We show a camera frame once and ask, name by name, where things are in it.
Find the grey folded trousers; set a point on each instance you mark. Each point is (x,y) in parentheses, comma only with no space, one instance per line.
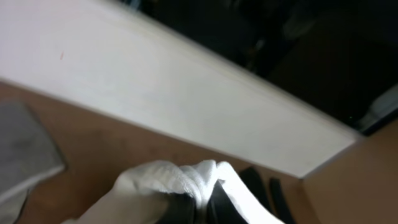
(28,153)

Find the black garment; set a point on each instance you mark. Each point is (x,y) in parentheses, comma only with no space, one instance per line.
(254,183)

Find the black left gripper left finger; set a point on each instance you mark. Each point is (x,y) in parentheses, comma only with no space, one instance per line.
(181,209)

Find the white t-shirt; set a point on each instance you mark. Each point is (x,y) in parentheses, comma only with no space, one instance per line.
(162,192)

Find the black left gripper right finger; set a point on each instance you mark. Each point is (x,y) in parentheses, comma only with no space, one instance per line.
(220,209)

